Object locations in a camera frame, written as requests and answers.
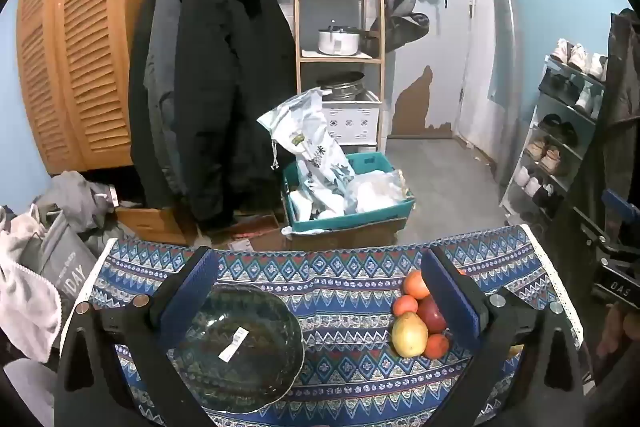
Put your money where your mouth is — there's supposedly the wooden shelf rack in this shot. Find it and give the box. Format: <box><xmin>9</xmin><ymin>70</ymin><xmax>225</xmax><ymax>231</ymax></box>
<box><xmin>294</xmin><ymin>0</ymin><xmax>390</xmax><ymax>154</ymax></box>

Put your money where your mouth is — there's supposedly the white door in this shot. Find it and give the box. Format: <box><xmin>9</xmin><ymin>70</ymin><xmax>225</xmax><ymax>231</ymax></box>
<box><xmin>450</xmin><ymin>0</ymin><xmax>503</xmax><ymax>160</ymax></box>

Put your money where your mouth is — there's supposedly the clear plastic bag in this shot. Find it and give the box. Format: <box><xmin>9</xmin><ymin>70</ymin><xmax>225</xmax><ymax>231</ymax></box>
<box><xmin>349</xmin><ymin>171</ymin><xmax>414</xmax><ymax>215</ymax></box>

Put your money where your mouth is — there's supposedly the group of assorted shoes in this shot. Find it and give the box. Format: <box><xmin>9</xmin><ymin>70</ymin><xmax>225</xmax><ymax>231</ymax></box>
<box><xmin>514</xmin><ymin>38</ymin><xmax>608</xmax><ymax>218</ymax></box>

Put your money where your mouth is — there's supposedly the white towel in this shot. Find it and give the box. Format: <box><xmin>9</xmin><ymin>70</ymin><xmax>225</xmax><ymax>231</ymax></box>
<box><xmin>0</xmin><ymin>206</ymin><xmax>64</xmax><ymax>364</ymax></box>

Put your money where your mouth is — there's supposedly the wooden drawer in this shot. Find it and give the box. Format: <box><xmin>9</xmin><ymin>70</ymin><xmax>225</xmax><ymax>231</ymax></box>
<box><xmin>116</xmin><ymin>206</ymin><xmax>198</xmax><ymax>247</ymax></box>

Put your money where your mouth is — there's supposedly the grey clothes pile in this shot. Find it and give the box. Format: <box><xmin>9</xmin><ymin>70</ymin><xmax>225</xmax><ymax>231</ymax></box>
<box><xmin>34</xmin><ymin>170</ymin><xmax>122</xmax><ymax>258</ymax></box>

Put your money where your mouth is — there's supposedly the metal pot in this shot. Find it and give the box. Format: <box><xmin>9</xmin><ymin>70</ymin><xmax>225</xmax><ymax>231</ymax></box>
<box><xmin>317</xmin><ymin>72</ymin><xmax>367</xmax><ymax>102</ymax></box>

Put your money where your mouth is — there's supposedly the white patterned basket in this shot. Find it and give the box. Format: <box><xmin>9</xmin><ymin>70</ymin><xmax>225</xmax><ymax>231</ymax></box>
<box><xmin>322</xmin><ymin>92</ymin><xmax>382</xmax><ymax>144</ymax></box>

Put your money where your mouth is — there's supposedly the red apple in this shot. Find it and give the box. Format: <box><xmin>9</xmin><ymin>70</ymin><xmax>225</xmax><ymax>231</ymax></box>
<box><xmin>416</xmin><ymin>296</ymin><xmax>448</xmax><ymax>333</ymax></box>

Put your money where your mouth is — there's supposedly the dark hanging bag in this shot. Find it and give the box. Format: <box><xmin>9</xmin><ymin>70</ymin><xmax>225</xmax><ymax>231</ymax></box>
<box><xmin>369</xmin><ymin>0</ymin><xmax>432</xmax><ymax>54</ymax></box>

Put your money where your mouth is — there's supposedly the teal plastic crate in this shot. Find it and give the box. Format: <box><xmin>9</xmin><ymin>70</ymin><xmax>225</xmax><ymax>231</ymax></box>
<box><xmin>281</xmin><ymin>152</ymin><xmax>416</xmax><ymax>234</ymax></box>

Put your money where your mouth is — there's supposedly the dark hanging garment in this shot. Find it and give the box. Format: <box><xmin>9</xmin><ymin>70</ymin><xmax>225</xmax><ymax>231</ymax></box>
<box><xmin>606</xmin><ymin>8</ymin><xmax>640</xmax><ymax>125</ymax></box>

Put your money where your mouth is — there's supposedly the black hooded coat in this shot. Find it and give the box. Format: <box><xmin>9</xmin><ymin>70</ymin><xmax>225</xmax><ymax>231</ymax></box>
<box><xmin>129</xmin><ymin>0</ymin><xmax>299</xmax><ymax>229</ymax></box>

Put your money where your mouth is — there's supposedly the blue patterned tablecloth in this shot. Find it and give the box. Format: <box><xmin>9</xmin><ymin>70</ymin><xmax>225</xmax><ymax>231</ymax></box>
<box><xmin>60</xmin><ymin>224</ymin><xmax>586</xmax><ymax>427</ymax></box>

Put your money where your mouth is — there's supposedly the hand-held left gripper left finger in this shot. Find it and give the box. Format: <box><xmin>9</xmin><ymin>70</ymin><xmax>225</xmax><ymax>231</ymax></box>
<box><xmin>54</xmin><ymin>247</ymin><xmax>221</xmax><ymax>427</ymax></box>

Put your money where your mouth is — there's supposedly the person's right hand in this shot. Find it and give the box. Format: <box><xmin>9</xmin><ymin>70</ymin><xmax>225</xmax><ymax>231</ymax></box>
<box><xmin>597</xmin><ymin>306</ymin><xmax>640</xmax><ymax>360</ymax></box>

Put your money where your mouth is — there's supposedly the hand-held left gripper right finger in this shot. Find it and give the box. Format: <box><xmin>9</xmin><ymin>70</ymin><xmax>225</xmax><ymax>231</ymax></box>
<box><xmin>420</xmin><ymin>248</ymin><xmax>586</xmax><ymax>427</ymax></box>

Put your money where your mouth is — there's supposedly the flat cardboard box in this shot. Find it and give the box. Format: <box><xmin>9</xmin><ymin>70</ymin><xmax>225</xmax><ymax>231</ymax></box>
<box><xmin>204</xmin><ymin>214</ymin><xmax>286</xmax><ymax>253</ymax></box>

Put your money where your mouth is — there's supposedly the grey tote bag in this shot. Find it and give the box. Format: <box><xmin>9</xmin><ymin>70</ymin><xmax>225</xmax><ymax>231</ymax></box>
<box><xmin>20</xmin><ymin>211</ymin><xmax>102</xmax><ymax>308</ymax></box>

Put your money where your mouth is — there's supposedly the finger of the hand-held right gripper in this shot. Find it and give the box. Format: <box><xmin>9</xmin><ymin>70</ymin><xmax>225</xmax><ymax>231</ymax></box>
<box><xmin>601</xmin><ymin>188</ymin><xmax>635</xmax><ymax>220</ymax></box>
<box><xmin>575</xmin><ymin>206</ymin><xmax>640</xmax><ymax>265</ymax></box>

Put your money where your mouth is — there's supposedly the wooden louvered wardrobe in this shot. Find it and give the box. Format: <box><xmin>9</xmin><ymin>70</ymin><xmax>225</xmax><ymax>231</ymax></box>
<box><xmin>15</xmin><ymin>0</ymin><xmax>167</xmax><ymax>175</ymax></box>

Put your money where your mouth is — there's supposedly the dark glass bowl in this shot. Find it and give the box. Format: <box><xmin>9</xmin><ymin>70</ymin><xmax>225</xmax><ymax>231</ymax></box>
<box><xmin>167</xmin><ymin>283</ymin><xmax>306</xmax><ymax>414</ymax></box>

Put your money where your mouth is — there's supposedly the white printed sack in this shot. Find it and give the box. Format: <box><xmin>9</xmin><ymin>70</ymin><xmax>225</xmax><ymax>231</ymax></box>
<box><xmin>257</xmin><ymin>88</ymin><xmax>357</xmax><ymax>219</ymax></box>

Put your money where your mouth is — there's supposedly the orange tangerine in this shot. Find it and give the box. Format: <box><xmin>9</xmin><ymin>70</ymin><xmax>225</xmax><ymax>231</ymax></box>
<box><xmin>391</xmin><ymin>294</ymin><xmax>419</xmax><ymax>317</ymax></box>
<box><xmin>402</xmin><ymin>271</ymin><xmax>432</xmax><ymax>300</ymax></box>
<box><xmin>424</xmin><ymin>333</ymin><xmax>451</xmax><ymax>360</ymax></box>

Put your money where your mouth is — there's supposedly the grey shoe rack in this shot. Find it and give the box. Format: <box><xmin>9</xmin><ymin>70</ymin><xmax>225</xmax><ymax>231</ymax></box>
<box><xmin>500</xmin><ymin>54</ymin><xmax>610</xmax><ymax>235</ymax></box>

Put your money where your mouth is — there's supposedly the grey jacket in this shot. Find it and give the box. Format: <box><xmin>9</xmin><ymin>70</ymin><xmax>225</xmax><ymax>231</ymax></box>
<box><xmin>144</xmin><ymin>0</ymin><xmax>185</xmax><ymax>194</ymax></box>

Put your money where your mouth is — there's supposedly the brown cardboard box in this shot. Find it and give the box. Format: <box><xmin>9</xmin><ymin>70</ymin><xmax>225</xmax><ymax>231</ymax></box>
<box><xmin>282</xmin><ymin>217</ymin><xmax>408</xmax><ymax>253</ymax></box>

